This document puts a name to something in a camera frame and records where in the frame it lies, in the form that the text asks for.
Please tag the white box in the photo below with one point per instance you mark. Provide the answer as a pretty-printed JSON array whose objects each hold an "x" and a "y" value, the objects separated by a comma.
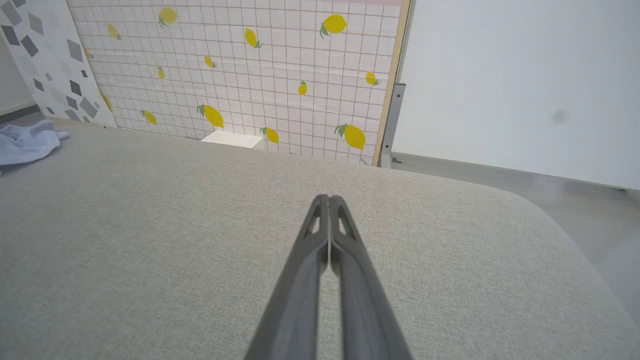
[{"x": 232, "y": 139}]

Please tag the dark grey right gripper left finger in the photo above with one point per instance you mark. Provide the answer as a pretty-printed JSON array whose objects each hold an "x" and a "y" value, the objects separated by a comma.
[{"x": 295, "y": 300}]

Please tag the light blue t-shirt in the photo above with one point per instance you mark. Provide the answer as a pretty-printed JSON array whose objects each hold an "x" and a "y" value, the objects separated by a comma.
[{"x": 25, "y": 145}]

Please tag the grey metal panel support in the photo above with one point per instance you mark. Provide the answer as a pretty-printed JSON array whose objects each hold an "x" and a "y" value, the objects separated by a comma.
[{"x": 392, "y": 120}]

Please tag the grey terrazzo pattern panel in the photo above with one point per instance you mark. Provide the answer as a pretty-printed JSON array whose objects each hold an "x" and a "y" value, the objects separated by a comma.
[{"x": 50, "y": 60}]

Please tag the lemon print tiled panel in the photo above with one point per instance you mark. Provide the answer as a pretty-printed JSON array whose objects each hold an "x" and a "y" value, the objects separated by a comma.
[{"x": 280, "y": 75}]

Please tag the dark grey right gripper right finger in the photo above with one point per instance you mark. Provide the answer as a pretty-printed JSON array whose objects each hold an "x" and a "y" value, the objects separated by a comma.
[{"x": 362, "y": 300}]

